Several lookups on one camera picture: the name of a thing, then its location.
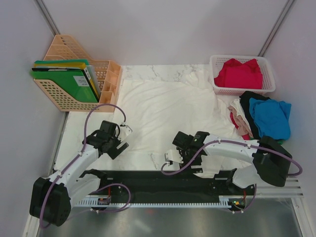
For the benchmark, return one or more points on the white plastic basket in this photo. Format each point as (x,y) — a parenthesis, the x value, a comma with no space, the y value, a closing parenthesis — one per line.
(216,64)

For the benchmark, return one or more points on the green file folder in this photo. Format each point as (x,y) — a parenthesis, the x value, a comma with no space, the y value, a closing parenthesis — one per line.
(66,84)

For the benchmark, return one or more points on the blue t shirt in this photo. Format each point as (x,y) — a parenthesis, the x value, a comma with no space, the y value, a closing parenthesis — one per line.
(271,118)

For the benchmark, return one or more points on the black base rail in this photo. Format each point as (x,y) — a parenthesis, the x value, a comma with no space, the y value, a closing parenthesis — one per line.
(155,187)

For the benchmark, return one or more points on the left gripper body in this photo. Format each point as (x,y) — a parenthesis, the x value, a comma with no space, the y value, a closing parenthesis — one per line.
(112,151)

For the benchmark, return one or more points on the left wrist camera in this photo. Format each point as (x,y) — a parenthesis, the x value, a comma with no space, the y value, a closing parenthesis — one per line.
(125,131)

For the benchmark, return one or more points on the white t shirt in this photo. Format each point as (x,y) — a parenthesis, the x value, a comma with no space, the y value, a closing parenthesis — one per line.
(156,111)

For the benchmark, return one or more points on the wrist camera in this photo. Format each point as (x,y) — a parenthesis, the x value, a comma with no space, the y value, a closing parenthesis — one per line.
(125,131)
(173,156)

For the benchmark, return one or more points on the peach plastic file organizer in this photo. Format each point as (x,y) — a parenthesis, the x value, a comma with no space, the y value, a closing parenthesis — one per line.
(74,81)

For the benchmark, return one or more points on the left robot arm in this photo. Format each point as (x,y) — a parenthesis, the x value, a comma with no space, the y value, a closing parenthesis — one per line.
(54,197)

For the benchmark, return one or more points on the black t shirt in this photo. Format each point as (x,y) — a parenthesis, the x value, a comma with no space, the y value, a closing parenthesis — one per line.
(245,104)

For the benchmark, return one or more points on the white slotted cable duct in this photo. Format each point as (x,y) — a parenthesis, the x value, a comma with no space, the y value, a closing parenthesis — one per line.
(99,202)

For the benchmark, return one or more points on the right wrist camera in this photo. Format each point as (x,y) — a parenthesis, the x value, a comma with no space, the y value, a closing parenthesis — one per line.
(173,156)

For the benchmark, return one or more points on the red t shirt on table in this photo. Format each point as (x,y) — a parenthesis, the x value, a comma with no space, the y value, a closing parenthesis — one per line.
(241,129)

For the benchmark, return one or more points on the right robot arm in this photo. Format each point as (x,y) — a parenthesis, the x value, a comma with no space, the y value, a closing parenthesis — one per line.
(266,159)

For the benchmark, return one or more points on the beige pink t shirt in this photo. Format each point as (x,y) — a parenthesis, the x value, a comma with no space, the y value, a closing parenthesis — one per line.
(238,112)

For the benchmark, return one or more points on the red t shirt in basket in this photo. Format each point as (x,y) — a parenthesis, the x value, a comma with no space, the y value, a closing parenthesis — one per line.
(235,74)

